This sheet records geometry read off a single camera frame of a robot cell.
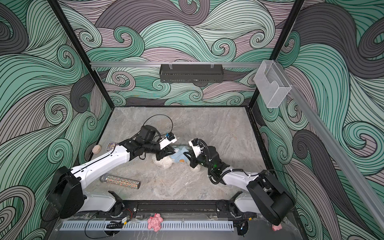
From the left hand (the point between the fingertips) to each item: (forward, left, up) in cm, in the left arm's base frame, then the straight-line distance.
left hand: (174, 149), depth 79 cm
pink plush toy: (-31, +7, -11) cm, 34 cm away
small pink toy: (-32, -49, -12) cm, 60 cm away
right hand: (0, -6, -4) cm, 7 cm away
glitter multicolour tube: (-13, +32, -12) cm, 37 cm away
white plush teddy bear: (-4, +4, -8) cm, 10 cm away
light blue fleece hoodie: (-3, -3, -3) cm, 5 cm away
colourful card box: (+9, +43, -14) cm, 46 cm away
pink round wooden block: (+6, +51, -13) cm, 53 cm away
